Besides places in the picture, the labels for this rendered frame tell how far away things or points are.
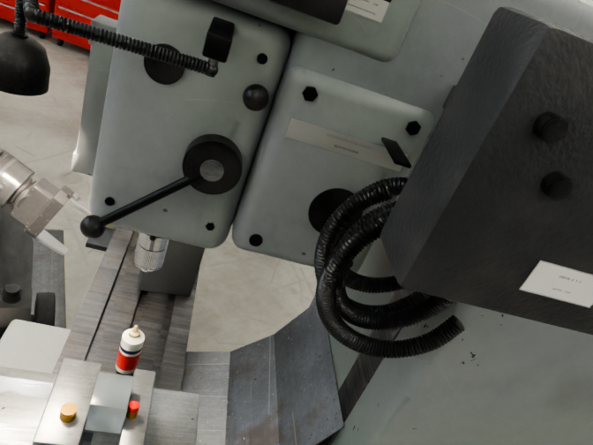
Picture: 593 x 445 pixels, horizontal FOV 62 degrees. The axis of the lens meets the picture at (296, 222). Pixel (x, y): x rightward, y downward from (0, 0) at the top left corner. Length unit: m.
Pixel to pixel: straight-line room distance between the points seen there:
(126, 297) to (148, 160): 0.59
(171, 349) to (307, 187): 0.58
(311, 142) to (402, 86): 0.12
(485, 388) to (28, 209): 0.84
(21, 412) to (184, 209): 0.41
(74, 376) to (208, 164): 0.44
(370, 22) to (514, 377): 0.49
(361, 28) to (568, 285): 0.32
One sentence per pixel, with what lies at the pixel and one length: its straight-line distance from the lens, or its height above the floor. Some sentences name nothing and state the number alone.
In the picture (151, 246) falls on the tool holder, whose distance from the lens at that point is 0.80.
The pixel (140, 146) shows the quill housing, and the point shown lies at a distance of 0.63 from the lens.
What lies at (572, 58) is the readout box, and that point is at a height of 1.71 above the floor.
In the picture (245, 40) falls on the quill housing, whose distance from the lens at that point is 0.58.
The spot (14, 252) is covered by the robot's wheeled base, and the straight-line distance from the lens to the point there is 1.85.
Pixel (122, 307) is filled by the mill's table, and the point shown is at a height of 0.93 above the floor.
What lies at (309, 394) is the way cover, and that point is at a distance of 0.97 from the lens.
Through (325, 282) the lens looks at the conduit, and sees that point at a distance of 0.51.
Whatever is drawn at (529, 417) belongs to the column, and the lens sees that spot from 0.84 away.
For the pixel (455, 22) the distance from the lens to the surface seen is 0.60.
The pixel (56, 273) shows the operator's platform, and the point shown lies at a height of 0.40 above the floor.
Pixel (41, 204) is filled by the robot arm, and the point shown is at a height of 1.14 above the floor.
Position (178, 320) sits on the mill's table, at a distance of 1.15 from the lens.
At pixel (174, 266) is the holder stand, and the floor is 1.01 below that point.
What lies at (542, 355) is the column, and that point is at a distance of 0.74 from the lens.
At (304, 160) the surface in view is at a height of 1.50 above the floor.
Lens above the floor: 1.72
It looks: 29 degrees down
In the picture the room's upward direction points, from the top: 22 degrees clockwise
